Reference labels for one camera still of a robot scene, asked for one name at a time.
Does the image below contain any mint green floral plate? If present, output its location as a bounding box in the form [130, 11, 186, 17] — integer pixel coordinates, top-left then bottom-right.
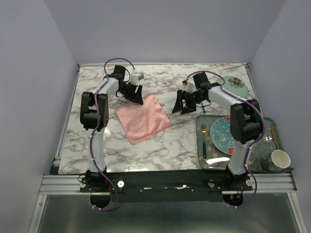
[223, 76, 248, 98]

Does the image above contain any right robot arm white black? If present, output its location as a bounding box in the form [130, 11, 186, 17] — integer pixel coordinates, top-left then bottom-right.
[172, 70, 265, 190]

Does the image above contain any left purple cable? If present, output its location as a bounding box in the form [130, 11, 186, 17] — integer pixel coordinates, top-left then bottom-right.
[88, 57, 137, 212]

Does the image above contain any wooden handled knife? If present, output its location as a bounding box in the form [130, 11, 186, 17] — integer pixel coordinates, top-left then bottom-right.
[270, 123, 280, 150]

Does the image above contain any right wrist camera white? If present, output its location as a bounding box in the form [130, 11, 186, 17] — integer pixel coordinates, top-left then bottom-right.
[185, 83, 196, 93]

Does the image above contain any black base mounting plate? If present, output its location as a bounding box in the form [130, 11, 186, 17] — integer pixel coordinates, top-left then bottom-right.
[80, 169, 253, 203]

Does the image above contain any pink cloth napkin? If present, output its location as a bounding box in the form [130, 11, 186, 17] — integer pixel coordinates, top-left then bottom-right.
[116, 94, 172, 145]

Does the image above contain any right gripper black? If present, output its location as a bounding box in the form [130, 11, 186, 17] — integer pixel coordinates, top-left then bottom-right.
[171, 89, 205, 115]

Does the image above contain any silver spoon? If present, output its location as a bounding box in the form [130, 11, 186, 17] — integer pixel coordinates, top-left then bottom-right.
[262, 135, 273, 144]

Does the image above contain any white paper cup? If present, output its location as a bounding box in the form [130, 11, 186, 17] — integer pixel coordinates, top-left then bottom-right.
[271, 150, 291, 169]

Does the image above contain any red and teal plate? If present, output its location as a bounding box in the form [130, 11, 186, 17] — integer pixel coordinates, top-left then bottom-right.
[210, 116, 234, 155]

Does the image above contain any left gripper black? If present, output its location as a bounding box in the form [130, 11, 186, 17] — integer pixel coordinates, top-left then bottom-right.
[118, 81, 143, 105]

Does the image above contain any gold fork green handle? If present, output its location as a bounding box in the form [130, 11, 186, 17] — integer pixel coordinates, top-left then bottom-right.
[201, 123, 207, 159]

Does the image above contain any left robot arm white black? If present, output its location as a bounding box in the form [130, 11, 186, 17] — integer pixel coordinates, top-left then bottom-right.
[80, 65, 143, 192]

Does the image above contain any blue handled utensil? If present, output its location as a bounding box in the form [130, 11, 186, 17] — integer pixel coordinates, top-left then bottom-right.
[200, 102, 206, 114]

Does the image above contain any aluminium frame rail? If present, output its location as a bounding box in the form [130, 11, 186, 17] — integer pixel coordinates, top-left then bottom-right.
[39, 173, 297, 195]

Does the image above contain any green floral serving tray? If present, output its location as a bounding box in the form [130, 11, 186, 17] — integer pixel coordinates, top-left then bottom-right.
[196, 115, 283, 173]

